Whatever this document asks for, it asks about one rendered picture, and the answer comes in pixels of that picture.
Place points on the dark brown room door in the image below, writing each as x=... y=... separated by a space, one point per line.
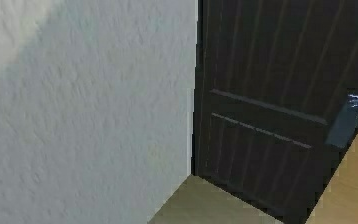
x=263 y=66

